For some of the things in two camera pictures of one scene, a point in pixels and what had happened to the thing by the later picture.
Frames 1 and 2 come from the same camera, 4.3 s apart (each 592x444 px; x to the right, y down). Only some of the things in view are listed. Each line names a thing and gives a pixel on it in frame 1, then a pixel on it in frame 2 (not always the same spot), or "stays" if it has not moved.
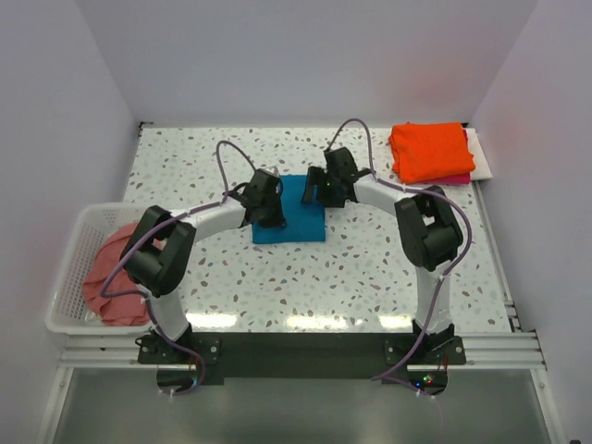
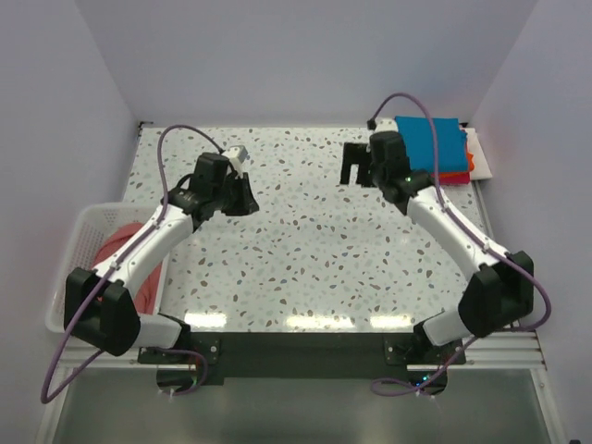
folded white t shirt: x=482 y=169 stays
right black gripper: x=312 y=179 → x=356 y=154
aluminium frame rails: x=121 y=352 stays
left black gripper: x=278 y=219 → x=247 y=203
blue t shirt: x=304 y=222 → x=451 y=143
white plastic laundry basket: x=69 y=312 stays
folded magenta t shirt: x=462 y=178 stays
